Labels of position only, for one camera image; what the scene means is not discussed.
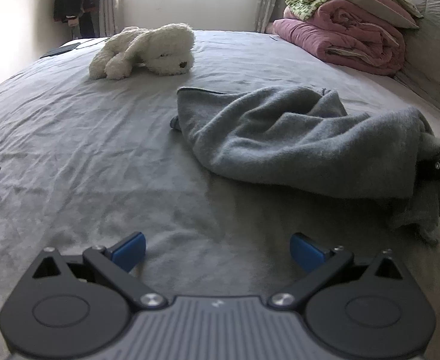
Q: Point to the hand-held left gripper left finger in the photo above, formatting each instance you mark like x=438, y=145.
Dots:
x=130, y=250

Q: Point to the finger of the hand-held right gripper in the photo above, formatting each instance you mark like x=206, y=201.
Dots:
x=435, y=167

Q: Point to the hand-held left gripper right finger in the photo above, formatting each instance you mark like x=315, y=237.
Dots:
x=304, y=252

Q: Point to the grey knit sweater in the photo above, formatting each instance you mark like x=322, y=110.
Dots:
x=280, y=138

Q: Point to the dark hanging clothes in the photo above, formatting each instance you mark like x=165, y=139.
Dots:
x=72, y=0

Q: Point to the grey quilted headboard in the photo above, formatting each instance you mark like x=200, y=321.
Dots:
x=437, y=45

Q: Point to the pink folded quilt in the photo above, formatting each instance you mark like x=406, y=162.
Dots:
x=347, y=33

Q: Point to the white plush dog toy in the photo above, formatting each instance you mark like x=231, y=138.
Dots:
x=148, y=48

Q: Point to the dark tablet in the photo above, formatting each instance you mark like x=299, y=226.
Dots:
x=60, y=49

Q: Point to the grey curtain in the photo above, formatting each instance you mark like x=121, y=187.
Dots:
x=107, y=3
x=268, y=0

